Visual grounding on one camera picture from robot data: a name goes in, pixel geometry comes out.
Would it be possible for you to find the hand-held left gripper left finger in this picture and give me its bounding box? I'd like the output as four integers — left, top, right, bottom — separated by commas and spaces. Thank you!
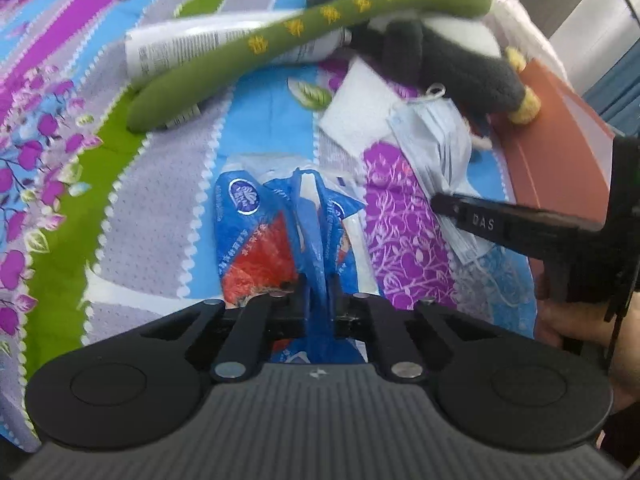
144, 274, 309, 382

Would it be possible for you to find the orange cardboard box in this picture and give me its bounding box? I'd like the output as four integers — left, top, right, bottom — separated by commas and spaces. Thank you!
487, 57, 619, 222

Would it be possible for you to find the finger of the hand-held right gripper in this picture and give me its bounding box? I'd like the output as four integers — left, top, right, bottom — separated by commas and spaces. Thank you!
430, 191, 618, 262

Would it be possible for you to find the person's right hand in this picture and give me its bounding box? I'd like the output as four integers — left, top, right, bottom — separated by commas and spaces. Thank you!
535, 286, 613, 377

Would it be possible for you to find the green plush stick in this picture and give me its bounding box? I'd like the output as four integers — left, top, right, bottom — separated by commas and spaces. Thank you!
127, 0, 493, 133

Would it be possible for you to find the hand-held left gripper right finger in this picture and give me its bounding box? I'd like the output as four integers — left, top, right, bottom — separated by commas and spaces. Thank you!
325, 275, 497, 382

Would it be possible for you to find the blue face mask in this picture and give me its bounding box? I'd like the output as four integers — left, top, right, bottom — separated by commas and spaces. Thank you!
387, 96, 522, 307

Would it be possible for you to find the white printed tube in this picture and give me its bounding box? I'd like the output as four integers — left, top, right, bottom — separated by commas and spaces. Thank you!
124, 22, 352, 88

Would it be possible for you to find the person's right forearm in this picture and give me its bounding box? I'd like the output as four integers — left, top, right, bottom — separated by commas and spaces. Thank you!
607, 292, 640, 413

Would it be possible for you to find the blue plastic bag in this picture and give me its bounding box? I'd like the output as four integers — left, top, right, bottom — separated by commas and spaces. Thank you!
215, 162, 369, 367

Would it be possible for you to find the grey penguin plush toy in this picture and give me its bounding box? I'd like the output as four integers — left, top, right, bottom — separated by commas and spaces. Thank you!
305, 0, 543, 127

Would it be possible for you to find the colourful floral bed sheet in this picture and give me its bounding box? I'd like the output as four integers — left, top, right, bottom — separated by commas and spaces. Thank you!
0, 0, 551, 453

